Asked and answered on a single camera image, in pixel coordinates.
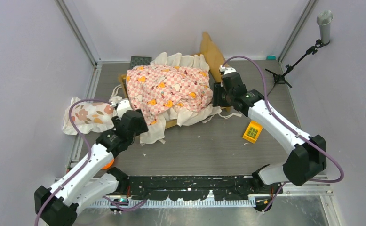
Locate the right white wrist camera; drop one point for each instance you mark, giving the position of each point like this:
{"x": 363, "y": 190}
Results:
{"x": 226, "y": 70}

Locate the teal small block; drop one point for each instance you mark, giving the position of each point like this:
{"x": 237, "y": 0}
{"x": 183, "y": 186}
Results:
{"x": 271, "y": 58}

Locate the black microphone tripod stand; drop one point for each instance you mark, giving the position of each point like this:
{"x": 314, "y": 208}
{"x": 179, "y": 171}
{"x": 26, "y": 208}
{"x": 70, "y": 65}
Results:
{"x": 281, "y": 78}

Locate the orange plastic arch piece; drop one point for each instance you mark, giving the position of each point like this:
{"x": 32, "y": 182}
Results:
{"x": 108, "y": 165}

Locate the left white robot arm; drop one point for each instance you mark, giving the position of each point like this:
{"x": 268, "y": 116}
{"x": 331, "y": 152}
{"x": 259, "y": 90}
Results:
{"x": 62, "y": 202}

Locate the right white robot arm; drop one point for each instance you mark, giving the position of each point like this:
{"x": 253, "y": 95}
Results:
{"x": 304, "y": 160}

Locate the grey microphone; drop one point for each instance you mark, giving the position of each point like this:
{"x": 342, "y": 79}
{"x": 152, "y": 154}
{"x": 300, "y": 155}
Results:
{"x": 324, "y": 20}

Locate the yellow toy window block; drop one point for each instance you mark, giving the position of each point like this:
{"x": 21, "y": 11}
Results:
{"x": 252, "y": 132}

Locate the pink checkered duck blanket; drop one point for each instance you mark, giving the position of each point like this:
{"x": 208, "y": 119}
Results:
{"x": 174, "y": 87}

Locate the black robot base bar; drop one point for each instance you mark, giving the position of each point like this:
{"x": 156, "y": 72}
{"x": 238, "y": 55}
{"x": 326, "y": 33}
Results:
{"x": 197, "y": 191}

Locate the white floral pillow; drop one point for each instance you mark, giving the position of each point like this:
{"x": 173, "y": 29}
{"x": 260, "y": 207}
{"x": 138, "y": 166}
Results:
{"x": 88, "y": 117}

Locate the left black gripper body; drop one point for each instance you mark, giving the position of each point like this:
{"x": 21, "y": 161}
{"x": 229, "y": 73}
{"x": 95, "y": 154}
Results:
{"x": 142, "y": 128}

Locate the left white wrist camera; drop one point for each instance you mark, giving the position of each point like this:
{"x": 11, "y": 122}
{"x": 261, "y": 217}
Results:
{"x": 122, "y": 107}

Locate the wooden pet bed frame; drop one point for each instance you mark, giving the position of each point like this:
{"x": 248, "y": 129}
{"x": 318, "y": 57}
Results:
{"x": 212, "y": 56}

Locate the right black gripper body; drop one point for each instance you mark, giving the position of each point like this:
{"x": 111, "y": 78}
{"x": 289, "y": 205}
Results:
{"x": 220, "y": 97}

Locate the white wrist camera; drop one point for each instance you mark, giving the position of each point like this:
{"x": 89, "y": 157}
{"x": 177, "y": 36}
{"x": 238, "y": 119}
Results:
{"x": 122, "y": 107}
{"x": 226, "y": 70}

